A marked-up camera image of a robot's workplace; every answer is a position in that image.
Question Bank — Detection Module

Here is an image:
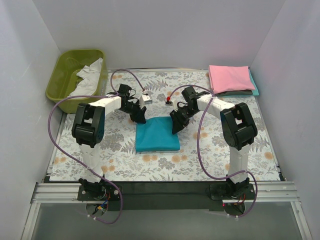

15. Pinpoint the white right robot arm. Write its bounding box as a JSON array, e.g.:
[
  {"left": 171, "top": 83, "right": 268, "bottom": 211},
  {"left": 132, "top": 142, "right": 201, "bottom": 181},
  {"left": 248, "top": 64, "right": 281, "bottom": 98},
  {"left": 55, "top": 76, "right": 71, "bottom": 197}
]
[{"left": 165, "top": 84, "right": 258, "bottom": 200}]

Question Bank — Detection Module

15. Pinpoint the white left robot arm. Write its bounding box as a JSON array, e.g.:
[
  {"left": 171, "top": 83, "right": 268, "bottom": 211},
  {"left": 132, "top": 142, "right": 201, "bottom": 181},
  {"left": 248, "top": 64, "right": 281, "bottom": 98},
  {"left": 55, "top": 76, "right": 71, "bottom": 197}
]
[{"left": 71, "top": 84, "right": 152, "bottom": 200}]

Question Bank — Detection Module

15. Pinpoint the floral patterned table mat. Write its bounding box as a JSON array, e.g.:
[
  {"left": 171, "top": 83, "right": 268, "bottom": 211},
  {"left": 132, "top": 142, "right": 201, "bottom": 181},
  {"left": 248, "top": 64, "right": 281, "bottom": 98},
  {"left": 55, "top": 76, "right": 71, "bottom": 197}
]
[{"left": 48, "top": 70, "right": 286, "bottom": 183}]

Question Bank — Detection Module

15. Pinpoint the pink folded t shirt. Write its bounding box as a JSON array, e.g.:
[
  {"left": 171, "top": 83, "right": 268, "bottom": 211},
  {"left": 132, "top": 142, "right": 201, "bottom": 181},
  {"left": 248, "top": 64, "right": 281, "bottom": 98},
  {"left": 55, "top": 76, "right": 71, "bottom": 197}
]
[{"left": 208, "top": 65, "right": 256, "bottom": 94}]

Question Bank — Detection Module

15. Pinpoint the white crumpled t shirt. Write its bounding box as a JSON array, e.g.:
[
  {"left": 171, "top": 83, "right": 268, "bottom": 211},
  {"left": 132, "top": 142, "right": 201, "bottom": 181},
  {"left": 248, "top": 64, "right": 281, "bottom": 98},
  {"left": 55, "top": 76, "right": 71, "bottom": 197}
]
[{"left": 66, "top": 57, "right": 103, "bottom": 98}]

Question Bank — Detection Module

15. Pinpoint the olive green plastic basket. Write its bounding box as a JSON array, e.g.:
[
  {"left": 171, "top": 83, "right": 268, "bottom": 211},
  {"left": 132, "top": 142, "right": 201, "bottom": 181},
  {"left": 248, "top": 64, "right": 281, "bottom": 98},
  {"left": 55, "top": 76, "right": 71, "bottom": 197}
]
[{"left": 45, "top": 49, "right": 108, "bottom": 114}]

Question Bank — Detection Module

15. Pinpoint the light teal folded t shirt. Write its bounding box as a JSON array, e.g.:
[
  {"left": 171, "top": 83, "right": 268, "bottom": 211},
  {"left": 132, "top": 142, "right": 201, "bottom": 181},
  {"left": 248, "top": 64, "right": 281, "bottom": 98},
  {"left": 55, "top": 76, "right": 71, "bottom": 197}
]
[{"left": 247, "top": 66, "right": 260, "bottom": 97}]

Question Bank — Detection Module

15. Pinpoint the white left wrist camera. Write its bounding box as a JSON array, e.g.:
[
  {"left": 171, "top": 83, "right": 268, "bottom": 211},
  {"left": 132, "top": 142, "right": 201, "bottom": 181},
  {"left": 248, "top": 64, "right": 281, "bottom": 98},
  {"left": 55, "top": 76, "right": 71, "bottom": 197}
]
[{"left": 139, "top": 93, "right": 153, "bottom": 108}]

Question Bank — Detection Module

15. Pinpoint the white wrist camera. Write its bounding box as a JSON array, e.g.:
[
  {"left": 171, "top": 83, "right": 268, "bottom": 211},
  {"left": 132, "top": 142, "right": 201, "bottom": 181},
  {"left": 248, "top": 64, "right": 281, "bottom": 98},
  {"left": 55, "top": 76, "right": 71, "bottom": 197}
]
[
  {"left": 139, "top": 93, "right": 153, "bottom": 108},
  {"left": 165, "top": 96, "right": 182, "bottom": 112}
]

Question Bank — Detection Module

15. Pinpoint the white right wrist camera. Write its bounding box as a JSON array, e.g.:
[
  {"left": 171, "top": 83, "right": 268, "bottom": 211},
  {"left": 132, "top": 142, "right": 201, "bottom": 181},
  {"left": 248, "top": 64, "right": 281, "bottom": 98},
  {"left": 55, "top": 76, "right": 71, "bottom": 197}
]
[{"left": 165, "top": 96, "right": 182, "bottom": 112}]

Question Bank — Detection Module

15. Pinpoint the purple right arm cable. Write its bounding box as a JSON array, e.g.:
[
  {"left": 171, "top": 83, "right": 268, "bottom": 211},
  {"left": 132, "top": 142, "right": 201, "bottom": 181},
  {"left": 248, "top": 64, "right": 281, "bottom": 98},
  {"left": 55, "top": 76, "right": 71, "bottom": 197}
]
[{"left": 166, "top": 85, "right": 258, "bottom": 219}]

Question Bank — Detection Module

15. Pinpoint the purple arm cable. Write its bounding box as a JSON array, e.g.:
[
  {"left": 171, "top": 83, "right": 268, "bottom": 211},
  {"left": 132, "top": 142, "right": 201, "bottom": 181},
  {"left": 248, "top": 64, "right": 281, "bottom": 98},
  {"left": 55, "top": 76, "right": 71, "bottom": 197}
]
[
  {"left": 166, "top": 85, "right": 258, "bottom": 219},
  {"left": 47, "top": 68, "right": 149, "bottom": 225}
]

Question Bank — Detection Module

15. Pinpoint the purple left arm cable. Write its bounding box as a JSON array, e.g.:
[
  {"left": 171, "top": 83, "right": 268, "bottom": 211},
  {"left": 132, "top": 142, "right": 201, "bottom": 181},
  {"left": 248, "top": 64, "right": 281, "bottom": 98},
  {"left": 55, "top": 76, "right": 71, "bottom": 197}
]
[{"left": 47, "top": 68, "right": 149, "bottom": 225}]

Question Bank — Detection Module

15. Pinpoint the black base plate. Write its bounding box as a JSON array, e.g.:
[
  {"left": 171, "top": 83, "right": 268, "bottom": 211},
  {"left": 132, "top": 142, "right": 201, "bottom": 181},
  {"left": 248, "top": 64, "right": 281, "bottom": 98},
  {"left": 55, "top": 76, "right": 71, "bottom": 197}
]
[{"left": 76, "top": 180, "right": 257, "bottom": 212}]

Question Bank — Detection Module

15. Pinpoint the aluminium front rail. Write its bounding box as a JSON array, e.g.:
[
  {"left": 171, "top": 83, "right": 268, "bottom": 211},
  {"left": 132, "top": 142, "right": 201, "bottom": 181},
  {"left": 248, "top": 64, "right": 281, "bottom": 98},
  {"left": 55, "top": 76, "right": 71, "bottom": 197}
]
[{"left": 31, "top": 181, "right": 300, "bottom": 203}]

